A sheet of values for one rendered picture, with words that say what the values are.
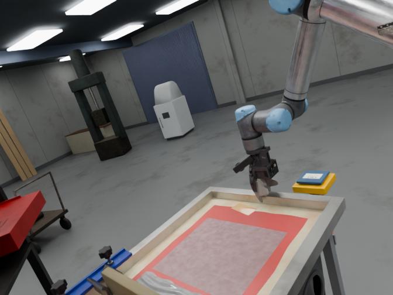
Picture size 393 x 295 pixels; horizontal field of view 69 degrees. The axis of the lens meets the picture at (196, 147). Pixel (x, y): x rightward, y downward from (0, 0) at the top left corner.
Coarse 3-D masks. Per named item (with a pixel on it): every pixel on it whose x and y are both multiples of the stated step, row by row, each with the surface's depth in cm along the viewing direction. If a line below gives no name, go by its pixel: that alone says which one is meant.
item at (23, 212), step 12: (36, 192) 179; (0, 204) 176; (12, 204) 169; (24, 204) 161; (36, 204) 167; (0, 216) 154; (12, 216) 147; (24, 216) 145; (36, 216) 160; (0, 228) 134; (12, 228) 129; (24, 228) 140; (0, 240) 124; (12, 240) 126; (0, 252) 125
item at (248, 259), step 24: (264, 216) 103; (288, 216) 98; (240, 240) 94; (264, 240) 90; (288, 240) 87; (216, 264) 87; (240, 264) 84; (264, 264) 81; (192, 288) 80; (216, 288) 78; (240, 288) 75
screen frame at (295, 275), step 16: (208, 192) 128; (224, 192) 123; (240, 192) 119; (272, 192) 110; (192, 208) 120; (320, 208) 96; (336, 208) 88; (176, 224) 114; (320, 224) 84; (336, 224) 87; (144, 240) 106; (160, 240) 108; (304, 240) 79; (320, 240) 78; (304, 256) 74; (288, 272) 70; (304, 272) 71; (288, 288) 66
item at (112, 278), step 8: (104, 272) 82; (112, 272) 81; (104, 280) 83; (112, 280) 78; (120, 280) 76; (128, 280) 75; (112, 288) 81; (120, 288) 76; (128, 288) 73; (136, 288) 72; (144, 288) 71
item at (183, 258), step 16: (224, 208) 117; (208, 224) 110; (224, 224) 106; (240, 224) 103; (176, 240) 106; (192, 240) 103; (208, 240) 100; (224, 240) 97; (160, 256) 100; (176, 256) 97; (192, 256) 94; (208, 256) 91; (144, 272) 94; (160, 272) 91; (176, 272) 89; (192, 272) 87
